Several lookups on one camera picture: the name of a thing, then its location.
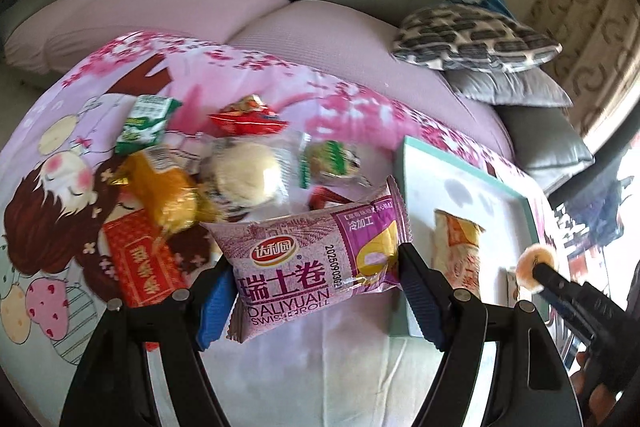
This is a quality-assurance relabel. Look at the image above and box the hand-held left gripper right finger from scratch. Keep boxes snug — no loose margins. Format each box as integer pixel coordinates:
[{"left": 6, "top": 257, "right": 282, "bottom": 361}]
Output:
[{"left": 397, "top": 243, "right": 583, "bottom": 427}]

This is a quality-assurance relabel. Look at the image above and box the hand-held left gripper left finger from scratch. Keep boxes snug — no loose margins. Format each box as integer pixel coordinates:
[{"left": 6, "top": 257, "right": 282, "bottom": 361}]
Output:
[{"left": 59, "top": 257, "right": 238, "bottom": 427}]

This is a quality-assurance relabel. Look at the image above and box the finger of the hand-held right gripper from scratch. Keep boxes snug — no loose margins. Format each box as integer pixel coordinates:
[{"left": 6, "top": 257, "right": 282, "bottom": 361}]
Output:
[{"left": 532, "top": 264, "right": 602, "bottom": 309}]

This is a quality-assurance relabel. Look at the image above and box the small round pastry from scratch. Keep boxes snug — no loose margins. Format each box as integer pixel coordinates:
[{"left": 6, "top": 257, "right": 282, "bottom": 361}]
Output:
[{"left": 516, "top": 244, "right": 558, "bottom": 293}]

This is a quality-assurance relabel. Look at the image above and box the white snack packet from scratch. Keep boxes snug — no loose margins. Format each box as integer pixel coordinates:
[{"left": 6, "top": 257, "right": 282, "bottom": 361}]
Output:
[{"left": 505, "top": 267, "right": 531, "bottom": 308}]

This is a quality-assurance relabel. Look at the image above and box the yellow swiss roll packet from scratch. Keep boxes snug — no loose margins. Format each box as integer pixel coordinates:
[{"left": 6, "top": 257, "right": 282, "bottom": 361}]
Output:
[{"left": 432, "top": 209, "right": 486, "bottom": 300}]

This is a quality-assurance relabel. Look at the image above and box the purple swiss roll packet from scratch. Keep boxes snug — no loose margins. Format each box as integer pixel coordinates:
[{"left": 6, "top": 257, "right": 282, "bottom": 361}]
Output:
[{"left": 200, "top": 176, "right": 412, "bottom": 344}]

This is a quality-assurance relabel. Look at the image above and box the teal rimmed white tray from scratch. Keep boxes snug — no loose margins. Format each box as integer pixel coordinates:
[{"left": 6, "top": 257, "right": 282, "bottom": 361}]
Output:
[{"left": 390, "top": 136, "right": 543, "bottom": 340}]

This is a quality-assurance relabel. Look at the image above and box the orange cake packet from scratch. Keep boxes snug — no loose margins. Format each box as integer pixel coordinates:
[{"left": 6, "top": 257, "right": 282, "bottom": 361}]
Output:
[{"left": 102, "top": 147, "right": 221, "bottom": 235}]

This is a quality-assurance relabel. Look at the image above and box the red brown biscuit packet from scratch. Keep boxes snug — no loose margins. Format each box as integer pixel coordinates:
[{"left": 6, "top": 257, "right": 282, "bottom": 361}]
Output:
[{"left": 309, "top": 184, "right": 353, "bottom": 212}]

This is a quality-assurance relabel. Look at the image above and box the person's right hand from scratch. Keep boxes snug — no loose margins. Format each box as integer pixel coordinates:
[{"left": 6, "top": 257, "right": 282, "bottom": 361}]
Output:
[{"left": 574, "top": 349, "right": 621, "bottom": 427}]

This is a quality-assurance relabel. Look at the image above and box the clear packet with white bun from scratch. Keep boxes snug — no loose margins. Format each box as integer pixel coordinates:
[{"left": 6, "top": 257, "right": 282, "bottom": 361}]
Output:
[{"left": 197, "top": 132, "right": 311, "bottom": 215}]

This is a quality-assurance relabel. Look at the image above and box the dark grey cushion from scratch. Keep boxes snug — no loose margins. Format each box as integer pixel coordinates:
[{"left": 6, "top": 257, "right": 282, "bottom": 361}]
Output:
[{"left": 497, "top": 104, "right": 596, "bottom": 192}]

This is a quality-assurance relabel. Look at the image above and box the green edged cookie packet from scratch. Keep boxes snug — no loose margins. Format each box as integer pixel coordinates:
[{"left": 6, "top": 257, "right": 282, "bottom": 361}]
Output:
[{"left": 297, "top": 139, "right": 373, "bottom": 190}]

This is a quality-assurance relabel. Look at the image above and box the red snack packet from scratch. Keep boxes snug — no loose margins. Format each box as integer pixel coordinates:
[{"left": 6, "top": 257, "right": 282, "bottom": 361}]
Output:
[{"left": 207, "top": 94, "right": 290, "bottom": 138}]

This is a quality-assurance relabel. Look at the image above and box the green snack packet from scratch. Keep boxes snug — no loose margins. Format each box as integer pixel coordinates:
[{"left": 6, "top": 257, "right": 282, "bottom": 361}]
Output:
[{"left": 114, "top": 94, "right": 182, "bottom": 156}]

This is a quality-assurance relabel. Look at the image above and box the grey pillow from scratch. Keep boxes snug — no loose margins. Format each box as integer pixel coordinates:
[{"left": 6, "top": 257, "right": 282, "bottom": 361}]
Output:
[{"left": 445, "top": 67, "right": 573, "bottom": 108}]

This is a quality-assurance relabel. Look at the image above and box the beige patterned curtain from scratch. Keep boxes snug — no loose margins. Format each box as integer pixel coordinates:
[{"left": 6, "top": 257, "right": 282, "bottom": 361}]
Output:
[{"left": 525, "top": 0, "right": 640, "bottom": 148}]

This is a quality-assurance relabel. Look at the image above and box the black patterned pillow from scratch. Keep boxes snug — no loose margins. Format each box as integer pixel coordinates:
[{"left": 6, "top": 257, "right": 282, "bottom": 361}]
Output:
[{"left": 391, "top": 4, "right": 563, "bottom": 72}]

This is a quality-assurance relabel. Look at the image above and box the blue cloth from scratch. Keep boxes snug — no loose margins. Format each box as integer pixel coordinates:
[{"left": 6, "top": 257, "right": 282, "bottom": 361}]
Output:
[{"left": 477, "top": 0, "right": 516, "bottom": 18}]

